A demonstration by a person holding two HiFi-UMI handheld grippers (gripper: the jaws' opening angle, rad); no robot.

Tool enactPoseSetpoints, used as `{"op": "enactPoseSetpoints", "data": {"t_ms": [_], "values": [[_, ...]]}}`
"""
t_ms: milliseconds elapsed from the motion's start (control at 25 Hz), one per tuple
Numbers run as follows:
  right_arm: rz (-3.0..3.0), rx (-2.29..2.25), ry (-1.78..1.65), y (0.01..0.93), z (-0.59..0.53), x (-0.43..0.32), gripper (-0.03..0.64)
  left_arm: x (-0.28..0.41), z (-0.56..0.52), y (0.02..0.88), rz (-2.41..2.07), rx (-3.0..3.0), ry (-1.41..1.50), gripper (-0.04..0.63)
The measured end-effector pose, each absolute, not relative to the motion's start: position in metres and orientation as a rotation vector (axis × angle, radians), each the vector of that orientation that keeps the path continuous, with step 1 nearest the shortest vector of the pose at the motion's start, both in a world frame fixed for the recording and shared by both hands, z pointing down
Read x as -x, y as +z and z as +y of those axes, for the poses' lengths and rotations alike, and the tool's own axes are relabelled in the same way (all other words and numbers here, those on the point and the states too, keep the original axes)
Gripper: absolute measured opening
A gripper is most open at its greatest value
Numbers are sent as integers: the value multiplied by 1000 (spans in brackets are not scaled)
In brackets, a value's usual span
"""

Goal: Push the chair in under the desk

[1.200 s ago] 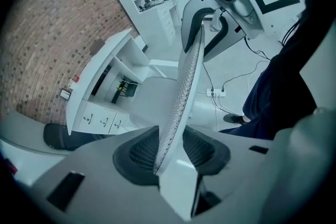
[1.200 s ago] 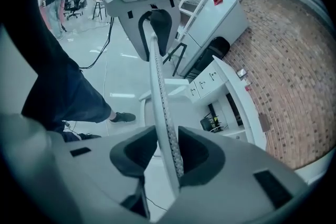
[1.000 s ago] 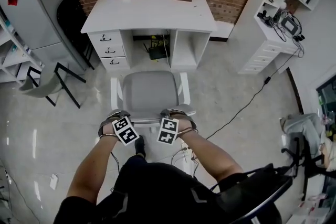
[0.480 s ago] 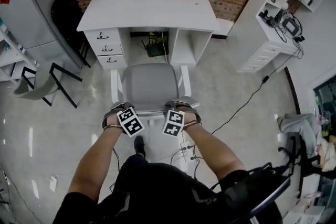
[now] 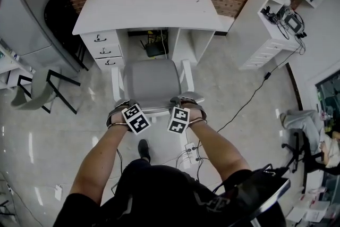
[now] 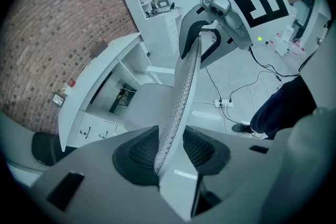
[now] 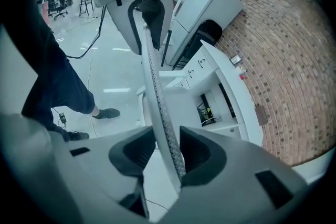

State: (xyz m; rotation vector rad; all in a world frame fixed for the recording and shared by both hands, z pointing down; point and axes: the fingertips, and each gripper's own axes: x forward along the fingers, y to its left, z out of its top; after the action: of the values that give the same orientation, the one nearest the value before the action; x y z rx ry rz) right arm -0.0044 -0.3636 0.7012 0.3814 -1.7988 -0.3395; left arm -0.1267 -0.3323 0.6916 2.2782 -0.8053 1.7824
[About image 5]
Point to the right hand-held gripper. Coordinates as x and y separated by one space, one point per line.
179 119

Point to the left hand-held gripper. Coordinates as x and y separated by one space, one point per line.
135 119

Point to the grey white armchair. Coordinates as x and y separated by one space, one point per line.
151 79

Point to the person's right forearm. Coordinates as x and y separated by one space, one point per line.
215 146

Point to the person's left forearm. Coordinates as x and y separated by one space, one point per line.
98 156

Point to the white desk with drawers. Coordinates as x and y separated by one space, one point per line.
148 10

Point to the light grey black-legged chair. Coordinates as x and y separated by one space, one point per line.
32 98

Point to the white shelf unit with drawers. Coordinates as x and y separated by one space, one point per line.
265 48

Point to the black folding chair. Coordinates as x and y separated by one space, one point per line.
58 16

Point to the black office chair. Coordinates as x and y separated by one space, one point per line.
298 151

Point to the person's left black shoe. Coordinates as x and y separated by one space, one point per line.
143 150

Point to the black router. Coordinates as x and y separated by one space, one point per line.
155 48

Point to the white rectangular panel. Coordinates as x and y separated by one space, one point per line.
223 24

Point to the black power adapter brick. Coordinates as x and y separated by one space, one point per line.
267 75

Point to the person's black clothed torso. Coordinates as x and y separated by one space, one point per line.
164 194

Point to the black flat board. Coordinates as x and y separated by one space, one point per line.
255 188

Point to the white floor charger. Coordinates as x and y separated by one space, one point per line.
58 192

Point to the black small gadgets cluster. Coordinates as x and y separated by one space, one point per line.
269 16

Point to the silver grey refrigerator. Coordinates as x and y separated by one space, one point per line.
29 21

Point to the small black screen device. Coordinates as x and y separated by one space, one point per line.
292 22

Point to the small black gadget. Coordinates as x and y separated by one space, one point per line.
301 35

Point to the white round ball lamp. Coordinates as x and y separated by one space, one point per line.
288 2

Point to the black framed window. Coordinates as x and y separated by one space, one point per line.
329 98

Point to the white cardboard boxes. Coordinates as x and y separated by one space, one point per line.
313 207

